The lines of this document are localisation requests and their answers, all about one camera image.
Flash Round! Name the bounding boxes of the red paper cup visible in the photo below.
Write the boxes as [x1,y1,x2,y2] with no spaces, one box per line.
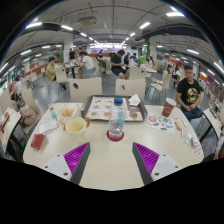
[161,97,178,118]

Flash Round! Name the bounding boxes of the small green-capped clear bottle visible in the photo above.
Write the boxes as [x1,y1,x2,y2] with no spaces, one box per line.
[49,106,58,120]

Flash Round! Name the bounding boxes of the ceiling strip lights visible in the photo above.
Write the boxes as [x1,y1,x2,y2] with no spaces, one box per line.
[1,11,224,78]

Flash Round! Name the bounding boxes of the neighbouring cream table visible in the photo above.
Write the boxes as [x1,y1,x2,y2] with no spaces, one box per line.
[0,106,23,154]

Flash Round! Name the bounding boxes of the pink backpack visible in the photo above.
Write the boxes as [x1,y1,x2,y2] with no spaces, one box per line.
[19,105,38,127]

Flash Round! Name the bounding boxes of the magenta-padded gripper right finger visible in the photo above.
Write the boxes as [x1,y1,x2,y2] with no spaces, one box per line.
[131,141,183,186]

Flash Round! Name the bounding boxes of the far cream cafeteria chairs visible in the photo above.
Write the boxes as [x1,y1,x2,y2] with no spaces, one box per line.
[29,64,174,98]

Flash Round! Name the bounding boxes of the ceiling air conditioner unit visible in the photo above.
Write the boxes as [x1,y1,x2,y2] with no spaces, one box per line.
[77,15,98,27]

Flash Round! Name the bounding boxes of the colourful printed flyer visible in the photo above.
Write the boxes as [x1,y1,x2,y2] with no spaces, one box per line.
[145,111,176,134]

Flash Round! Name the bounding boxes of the dark tray with printed liner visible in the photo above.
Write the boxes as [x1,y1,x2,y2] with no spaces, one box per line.
[80,94,148,123]

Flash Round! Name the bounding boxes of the clear plastic card sleeve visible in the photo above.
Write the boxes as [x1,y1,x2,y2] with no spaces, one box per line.
[180,128,194,147]

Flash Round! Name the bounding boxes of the cream cafeteria chair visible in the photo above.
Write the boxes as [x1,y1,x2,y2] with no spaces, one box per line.
[114,78,147,101]
[19,87,43,124]
[69,77,103,103]

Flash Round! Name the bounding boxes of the white card with red border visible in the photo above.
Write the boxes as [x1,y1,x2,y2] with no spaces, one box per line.
[37,118,60,136]

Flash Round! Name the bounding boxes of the red rectangular packet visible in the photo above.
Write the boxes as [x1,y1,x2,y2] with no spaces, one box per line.
[30,133,46,151]

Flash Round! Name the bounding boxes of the small red sachet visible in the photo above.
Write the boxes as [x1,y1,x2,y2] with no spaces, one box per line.
[173,121,183,132]

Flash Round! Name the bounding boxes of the pink and white paper slip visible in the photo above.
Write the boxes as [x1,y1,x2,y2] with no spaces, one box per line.
[191,141,204,159]

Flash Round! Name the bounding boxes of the clear blue-capped water bottle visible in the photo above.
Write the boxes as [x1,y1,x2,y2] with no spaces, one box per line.
[108,96,127,140]

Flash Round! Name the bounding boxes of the person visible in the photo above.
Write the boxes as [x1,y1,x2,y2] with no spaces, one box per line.
[45,56,58,83]
[110,49,129,79]
[175,64,203,122]
[78,50,95,78]
[12,77,24,101]

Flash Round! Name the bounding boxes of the crumpled white napkin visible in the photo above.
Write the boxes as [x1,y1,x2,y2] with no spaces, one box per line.
[127,93,142,107]

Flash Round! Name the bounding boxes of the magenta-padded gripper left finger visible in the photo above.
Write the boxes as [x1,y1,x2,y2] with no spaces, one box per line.
[42,141,92,186]

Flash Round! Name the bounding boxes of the flat round red coaster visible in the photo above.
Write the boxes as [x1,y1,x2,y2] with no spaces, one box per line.
[106,129,125,143]

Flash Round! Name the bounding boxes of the clear plastic bag with fries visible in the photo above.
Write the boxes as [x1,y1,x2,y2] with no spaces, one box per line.
[56,103,82,126]

